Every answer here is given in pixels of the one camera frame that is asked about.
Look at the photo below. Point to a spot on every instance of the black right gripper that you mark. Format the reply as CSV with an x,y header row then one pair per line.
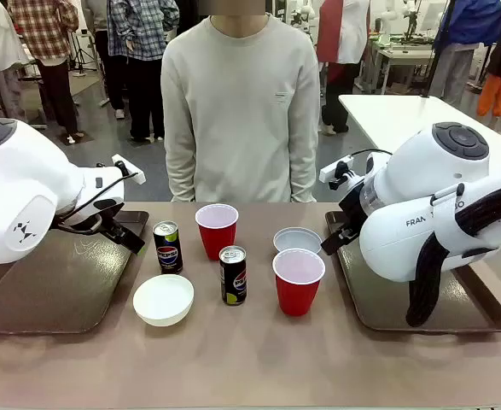
x,y
352,209

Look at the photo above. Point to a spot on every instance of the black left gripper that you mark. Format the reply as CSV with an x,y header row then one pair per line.
x,y
85,215

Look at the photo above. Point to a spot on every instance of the black Pepsi can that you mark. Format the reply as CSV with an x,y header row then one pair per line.
x,y
233,277
169,252

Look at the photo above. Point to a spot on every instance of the red plastic cup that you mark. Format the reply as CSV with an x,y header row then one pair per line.
x,y
298,290
216,239

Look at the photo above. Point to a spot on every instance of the white shallow bowl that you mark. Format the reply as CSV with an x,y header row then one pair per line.
x,y
163,301

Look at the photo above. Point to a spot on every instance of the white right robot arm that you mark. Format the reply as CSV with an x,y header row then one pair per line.
x,y
425,192

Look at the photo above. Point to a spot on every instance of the person's right forearm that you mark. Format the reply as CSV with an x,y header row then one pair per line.
x,y
179,166

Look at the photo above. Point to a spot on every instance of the person's left forearm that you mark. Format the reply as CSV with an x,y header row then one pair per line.
x,y
303,166

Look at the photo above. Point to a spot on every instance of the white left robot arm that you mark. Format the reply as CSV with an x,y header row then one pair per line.
x,y
15,188

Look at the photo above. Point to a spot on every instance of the white bowl bluish inside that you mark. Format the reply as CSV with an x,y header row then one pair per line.
x,y
295,239

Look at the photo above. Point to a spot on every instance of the brown plastic tray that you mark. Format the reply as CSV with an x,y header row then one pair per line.
x,y
382,307
83,290

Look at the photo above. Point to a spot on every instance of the white side table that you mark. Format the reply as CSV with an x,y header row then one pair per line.
x,y
386,115

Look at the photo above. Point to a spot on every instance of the person in beige sweatshirt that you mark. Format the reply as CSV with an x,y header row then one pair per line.
x,y
239,107

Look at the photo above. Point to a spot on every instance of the bystander in black trousers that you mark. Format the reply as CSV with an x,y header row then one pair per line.
x,y
103,51

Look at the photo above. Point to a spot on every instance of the grey background workbench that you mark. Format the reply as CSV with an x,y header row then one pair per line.
x,y
403,55

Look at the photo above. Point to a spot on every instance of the bystander in blue plaid shirt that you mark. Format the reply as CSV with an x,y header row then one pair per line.
x,y
141,38

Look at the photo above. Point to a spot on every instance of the bystander in red white vest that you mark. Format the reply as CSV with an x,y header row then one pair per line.
x,y
341,38

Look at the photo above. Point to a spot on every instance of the bystander in red plaid shirt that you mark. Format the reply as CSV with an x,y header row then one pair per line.
x,y
45,30

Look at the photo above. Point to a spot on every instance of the bystander in orange trousers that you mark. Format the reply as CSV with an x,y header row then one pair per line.
x,y
499,77

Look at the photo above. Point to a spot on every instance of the bystander in blue jacket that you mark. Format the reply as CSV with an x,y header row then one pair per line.
x,y
463,34

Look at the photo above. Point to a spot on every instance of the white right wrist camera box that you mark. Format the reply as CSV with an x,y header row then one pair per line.
x,y
336,168

